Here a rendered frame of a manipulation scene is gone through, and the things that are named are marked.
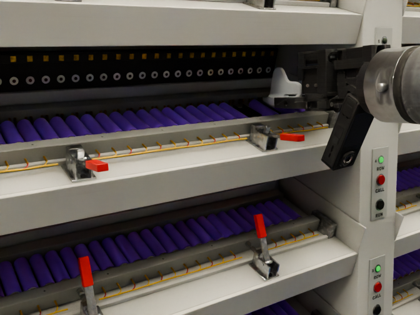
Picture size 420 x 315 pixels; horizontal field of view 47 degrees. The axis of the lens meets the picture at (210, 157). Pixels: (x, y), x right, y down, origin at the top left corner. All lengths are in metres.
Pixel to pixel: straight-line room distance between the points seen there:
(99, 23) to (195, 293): 0.37
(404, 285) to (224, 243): 0.48
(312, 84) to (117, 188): 0.30
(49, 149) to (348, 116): 0.37
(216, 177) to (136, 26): 0.22
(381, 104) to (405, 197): 0.47
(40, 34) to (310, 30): 0.38
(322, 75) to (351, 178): 0.23
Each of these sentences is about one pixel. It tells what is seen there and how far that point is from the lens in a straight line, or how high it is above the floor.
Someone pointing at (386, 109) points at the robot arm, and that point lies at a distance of 0.60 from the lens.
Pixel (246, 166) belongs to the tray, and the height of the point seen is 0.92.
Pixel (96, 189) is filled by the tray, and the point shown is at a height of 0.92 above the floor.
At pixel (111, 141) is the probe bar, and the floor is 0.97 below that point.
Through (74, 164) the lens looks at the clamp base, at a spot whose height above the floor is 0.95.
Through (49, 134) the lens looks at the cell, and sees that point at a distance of 0.62.
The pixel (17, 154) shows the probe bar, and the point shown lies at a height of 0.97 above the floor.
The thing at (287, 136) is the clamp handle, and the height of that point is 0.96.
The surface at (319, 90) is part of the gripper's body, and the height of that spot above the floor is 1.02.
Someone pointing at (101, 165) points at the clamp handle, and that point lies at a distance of 0.49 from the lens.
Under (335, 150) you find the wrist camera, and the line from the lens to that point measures 0.67.
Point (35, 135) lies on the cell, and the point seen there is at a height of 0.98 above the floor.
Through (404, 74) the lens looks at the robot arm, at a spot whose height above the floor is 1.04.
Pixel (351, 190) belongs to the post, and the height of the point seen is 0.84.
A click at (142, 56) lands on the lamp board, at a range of 0.74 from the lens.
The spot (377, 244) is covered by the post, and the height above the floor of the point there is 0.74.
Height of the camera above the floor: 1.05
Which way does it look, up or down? 11 degrees down
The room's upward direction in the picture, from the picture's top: 2 degrees counter-clockwise
